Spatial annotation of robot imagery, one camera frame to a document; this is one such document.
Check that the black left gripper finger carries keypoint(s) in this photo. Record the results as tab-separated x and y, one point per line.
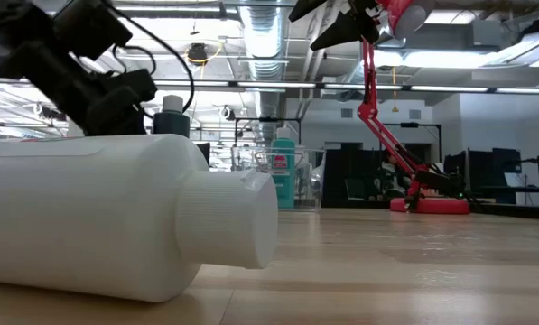
138	86
115	113

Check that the red desk lamp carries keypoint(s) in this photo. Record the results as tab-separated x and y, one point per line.
431	206

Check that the black aluminium table frame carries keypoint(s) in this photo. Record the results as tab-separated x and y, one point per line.
513	211

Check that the large white paint bottle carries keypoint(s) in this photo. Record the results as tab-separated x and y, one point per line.
93	212

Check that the clear plastic bin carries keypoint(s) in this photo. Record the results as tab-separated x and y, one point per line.
312	180

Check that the person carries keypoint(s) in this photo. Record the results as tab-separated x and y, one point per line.
391	173

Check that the black background workstation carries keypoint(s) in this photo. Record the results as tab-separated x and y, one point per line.
490	176

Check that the large teal paint bottle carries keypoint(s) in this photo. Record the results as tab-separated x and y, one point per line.
283	189

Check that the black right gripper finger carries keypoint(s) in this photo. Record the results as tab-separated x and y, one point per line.
350	29
307	6

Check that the silver ventilation duct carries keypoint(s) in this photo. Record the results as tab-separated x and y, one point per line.
264	36

